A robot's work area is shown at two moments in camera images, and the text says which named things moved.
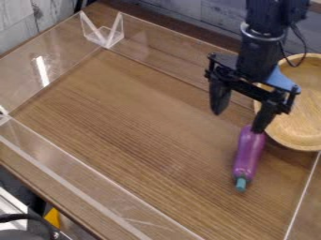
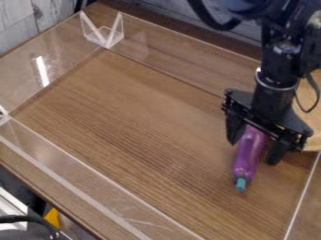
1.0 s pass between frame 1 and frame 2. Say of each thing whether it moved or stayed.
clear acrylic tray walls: stayed
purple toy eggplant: stayed
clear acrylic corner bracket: stayed
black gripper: moved
